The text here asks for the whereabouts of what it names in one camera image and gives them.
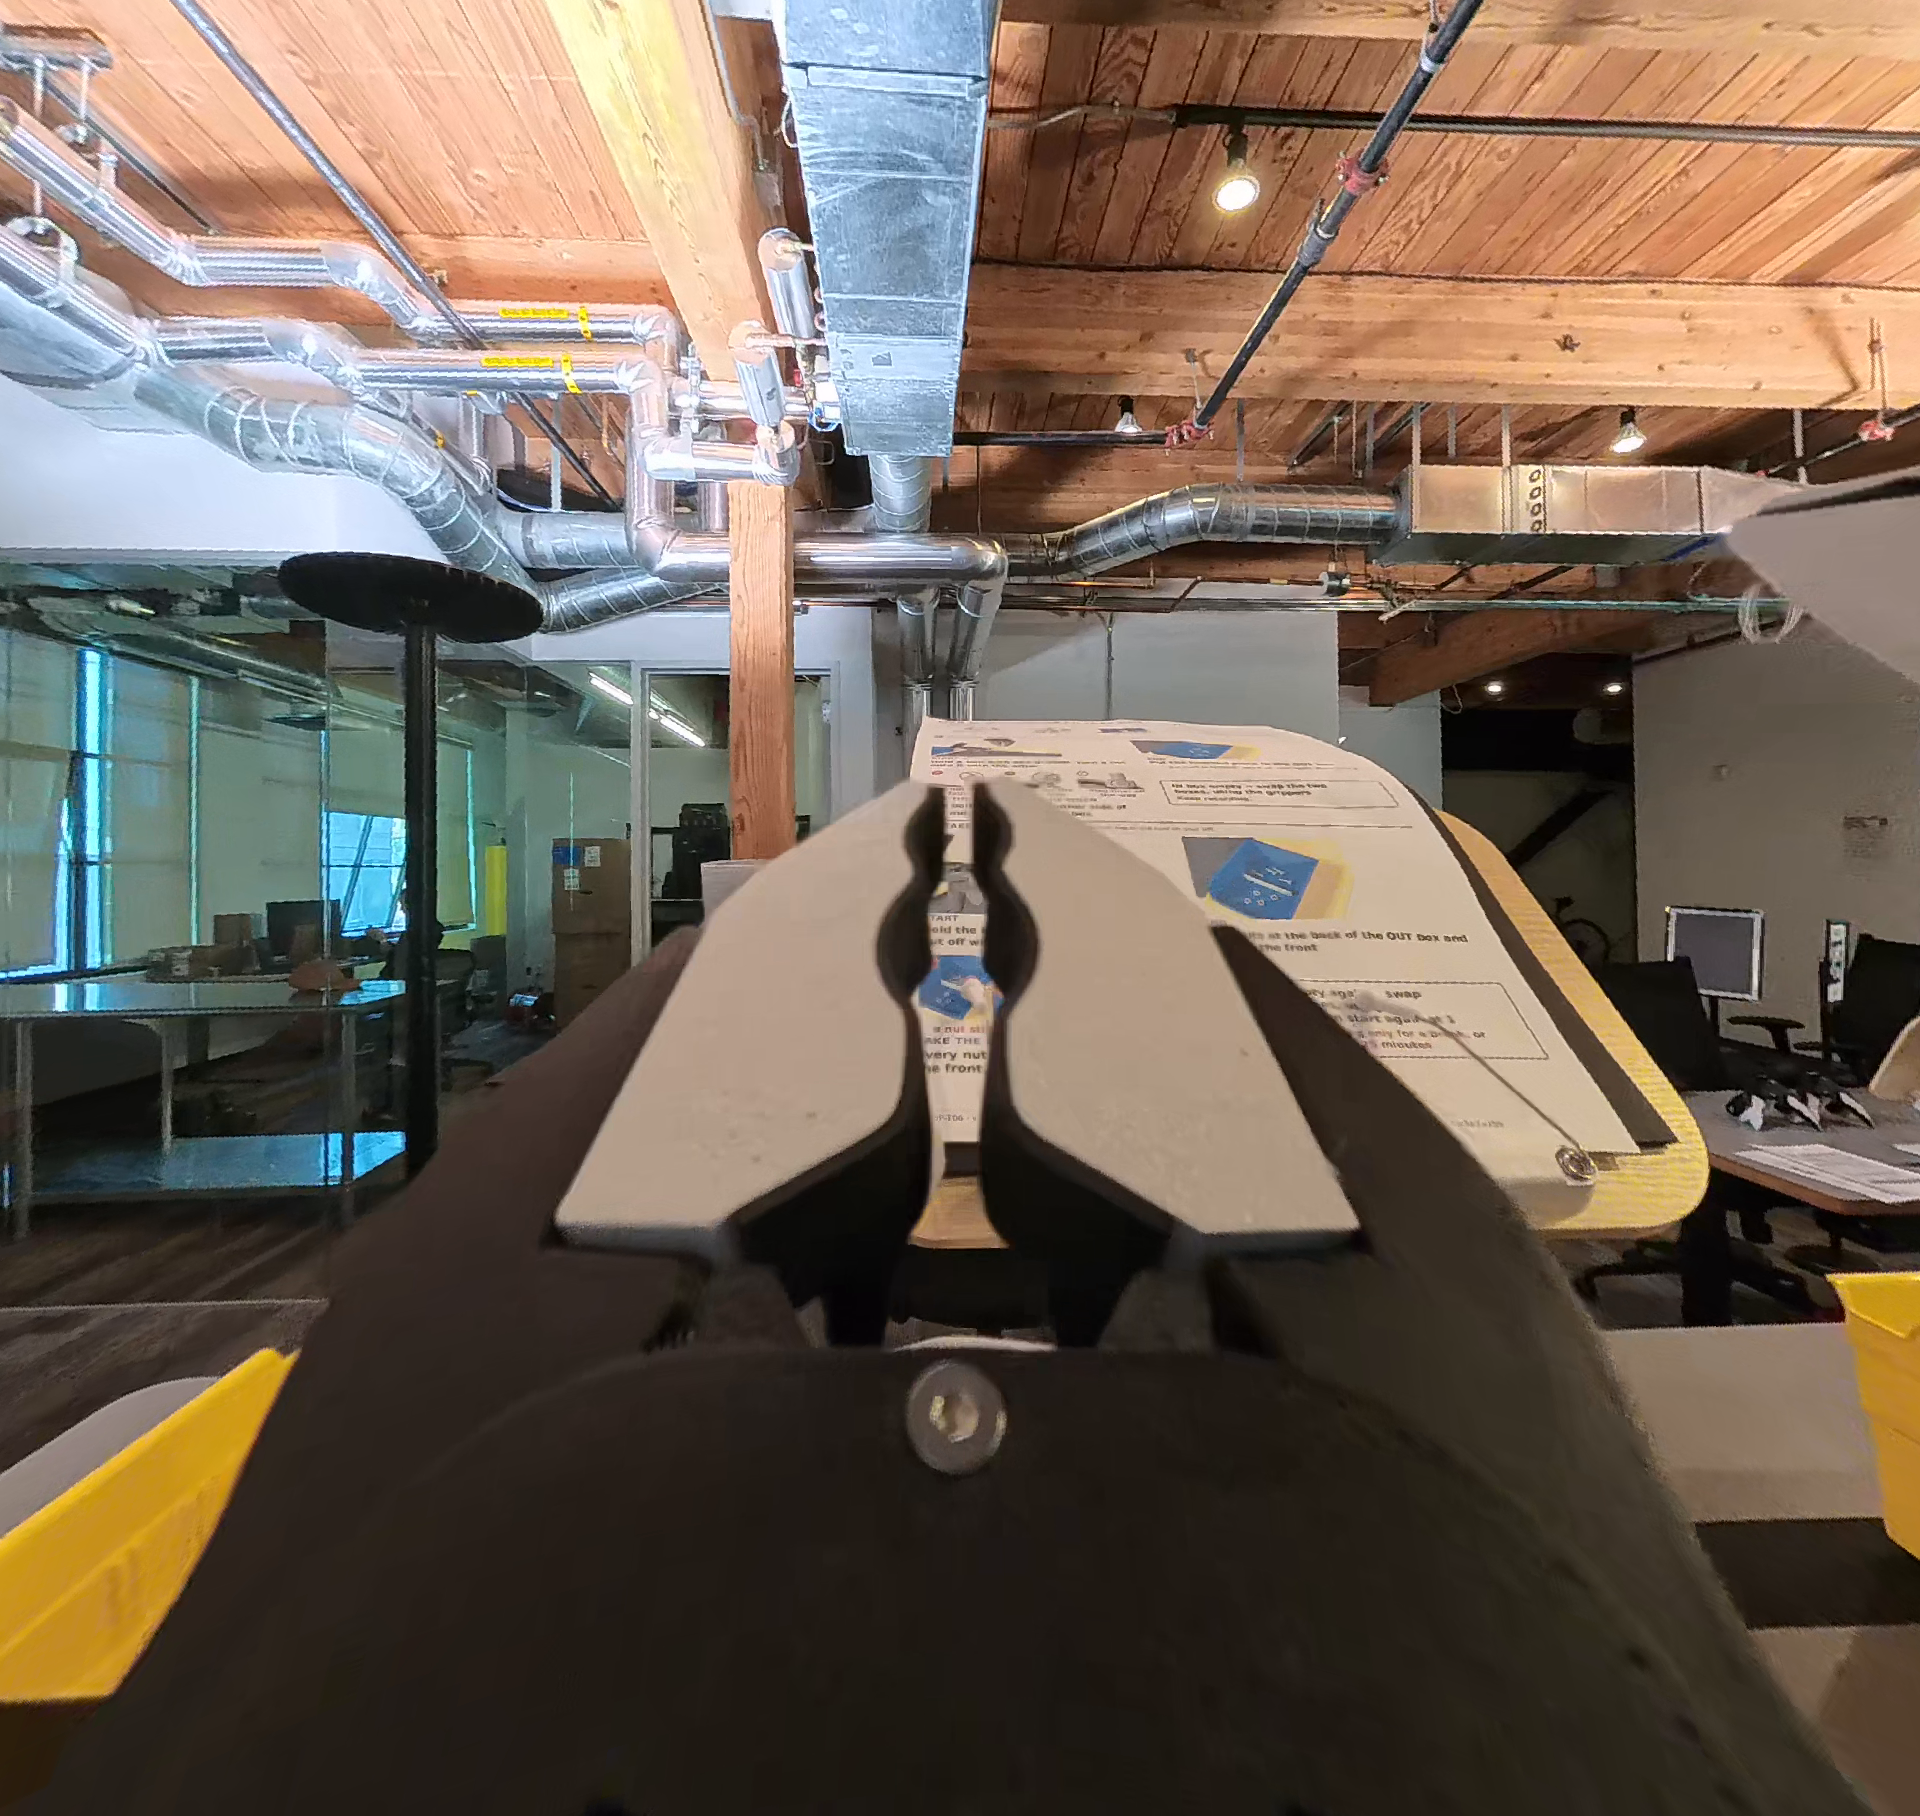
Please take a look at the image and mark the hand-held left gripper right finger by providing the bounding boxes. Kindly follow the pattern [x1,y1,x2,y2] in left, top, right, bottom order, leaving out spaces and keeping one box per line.
[969,774,1365,1345]

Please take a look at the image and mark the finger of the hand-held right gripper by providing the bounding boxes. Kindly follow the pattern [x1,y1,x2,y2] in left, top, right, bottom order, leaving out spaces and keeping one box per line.
[1724,473,1920,715]

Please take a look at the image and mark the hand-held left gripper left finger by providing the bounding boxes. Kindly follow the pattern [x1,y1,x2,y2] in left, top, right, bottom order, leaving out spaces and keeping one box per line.
[556,780,952,1345]

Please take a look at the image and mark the yellow bin with divider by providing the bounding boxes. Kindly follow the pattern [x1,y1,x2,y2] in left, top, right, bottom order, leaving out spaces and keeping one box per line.
[0,1348,302,1703]

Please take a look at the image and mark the yellow plastic bin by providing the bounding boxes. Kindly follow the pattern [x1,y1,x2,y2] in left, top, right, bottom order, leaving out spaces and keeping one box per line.
[1829,1272,1920,1560]

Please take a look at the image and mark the stacked cardboard boxes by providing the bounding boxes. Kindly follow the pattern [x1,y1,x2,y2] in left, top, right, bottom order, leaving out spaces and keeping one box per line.
[551,836,633,1024]

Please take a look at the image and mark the printed instruction sheet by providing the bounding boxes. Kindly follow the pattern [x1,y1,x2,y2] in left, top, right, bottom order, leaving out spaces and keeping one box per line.
[907,719,1636,1150]

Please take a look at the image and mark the small desktop monitor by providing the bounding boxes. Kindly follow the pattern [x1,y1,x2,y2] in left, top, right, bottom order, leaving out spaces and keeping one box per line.
[1669,905,1768,1005]

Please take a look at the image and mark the black office chair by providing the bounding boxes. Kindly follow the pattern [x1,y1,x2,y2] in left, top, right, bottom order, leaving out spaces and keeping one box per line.
[1839,931,1920,1082]
[1606,953,1727,1098]

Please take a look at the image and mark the shiny silver pipe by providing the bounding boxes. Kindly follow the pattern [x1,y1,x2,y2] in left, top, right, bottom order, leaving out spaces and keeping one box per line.
[497,503,1010,604]

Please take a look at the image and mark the grey desk with papers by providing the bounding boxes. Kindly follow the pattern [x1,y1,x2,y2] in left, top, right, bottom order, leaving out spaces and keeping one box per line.
[1680,1080,1920,1324]

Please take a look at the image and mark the black floor lamp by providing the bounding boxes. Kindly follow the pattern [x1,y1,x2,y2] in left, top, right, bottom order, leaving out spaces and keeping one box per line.
[279,552,546,1194]

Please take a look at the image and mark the glass-top metal table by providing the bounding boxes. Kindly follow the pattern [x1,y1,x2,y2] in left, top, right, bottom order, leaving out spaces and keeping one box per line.
[0,976,414,1239]

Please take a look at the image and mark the black sprinkler pipe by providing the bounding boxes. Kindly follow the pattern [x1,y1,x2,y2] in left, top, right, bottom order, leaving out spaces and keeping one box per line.
[1171,0,1555,445]

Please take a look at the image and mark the shiny insulated pipe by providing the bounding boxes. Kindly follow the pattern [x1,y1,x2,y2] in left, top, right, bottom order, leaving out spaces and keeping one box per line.
[0,105,689,354]
[150,319,805,485]

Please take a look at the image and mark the foil box duct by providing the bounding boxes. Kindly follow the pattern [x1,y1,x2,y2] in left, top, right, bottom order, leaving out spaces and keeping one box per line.
[1372,464,1804,569]

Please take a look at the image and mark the wooden support post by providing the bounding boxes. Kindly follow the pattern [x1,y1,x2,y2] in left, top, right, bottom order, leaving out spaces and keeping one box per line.
[727,481,797,858]

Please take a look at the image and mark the flexible silver duct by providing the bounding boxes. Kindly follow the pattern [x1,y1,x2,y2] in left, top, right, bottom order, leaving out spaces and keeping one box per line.
[1022,481,1404,580]

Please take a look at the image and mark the large spiral silver duct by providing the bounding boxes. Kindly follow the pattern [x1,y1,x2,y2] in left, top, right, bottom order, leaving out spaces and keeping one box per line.
[0,227,722,633]

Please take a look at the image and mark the galvanised rectangular duct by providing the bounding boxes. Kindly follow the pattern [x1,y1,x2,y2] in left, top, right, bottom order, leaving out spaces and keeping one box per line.
[743,0,1024,460]

